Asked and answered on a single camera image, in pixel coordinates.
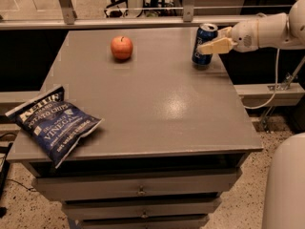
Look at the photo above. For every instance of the red apple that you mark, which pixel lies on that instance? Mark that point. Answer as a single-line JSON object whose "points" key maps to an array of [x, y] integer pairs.
{"points": [[121, 47]]}

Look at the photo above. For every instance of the middle grey drawer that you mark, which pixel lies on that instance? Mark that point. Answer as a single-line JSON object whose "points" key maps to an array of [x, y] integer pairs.
{"points": [[142, 209]]}

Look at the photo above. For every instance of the metal railing beam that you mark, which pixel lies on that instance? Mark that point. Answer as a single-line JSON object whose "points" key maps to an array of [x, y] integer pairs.
{"points": [[124, 23]]}

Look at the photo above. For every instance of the grey drawer cabinet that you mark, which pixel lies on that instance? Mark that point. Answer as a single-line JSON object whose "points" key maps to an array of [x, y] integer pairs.
{"points": [[159, 113]]}

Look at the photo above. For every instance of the grey drawer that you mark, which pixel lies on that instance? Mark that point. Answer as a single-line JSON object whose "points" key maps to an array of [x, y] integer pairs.
{"points": [[142, 209], [137, 185], [175, 222]]}

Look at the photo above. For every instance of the bottom grey drawer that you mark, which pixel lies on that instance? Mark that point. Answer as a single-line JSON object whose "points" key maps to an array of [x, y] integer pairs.
{"points": [[175, 222]]}

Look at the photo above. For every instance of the black office chair base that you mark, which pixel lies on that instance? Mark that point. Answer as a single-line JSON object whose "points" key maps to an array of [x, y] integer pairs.
{"points": [[112, 10]]}

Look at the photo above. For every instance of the top grey drawer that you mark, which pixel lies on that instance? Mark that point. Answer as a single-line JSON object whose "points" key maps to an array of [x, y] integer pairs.
{"points": [[137, 185]]}

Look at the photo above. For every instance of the blue kettle chips bag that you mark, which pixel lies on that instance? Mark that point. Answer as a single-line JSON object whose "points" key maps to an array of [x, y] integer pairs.
{"points": [[54, 124]]}

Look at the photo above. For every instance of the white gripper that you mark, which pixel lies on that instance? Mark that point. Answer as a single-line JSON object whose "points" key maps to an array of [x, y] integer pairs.
{"points": [[244, 37]]}

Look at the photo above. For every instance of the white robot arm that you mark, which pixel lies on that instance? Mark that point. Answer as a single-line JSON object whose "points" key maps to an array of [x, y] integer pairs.
{"points": [[285, 31]]}

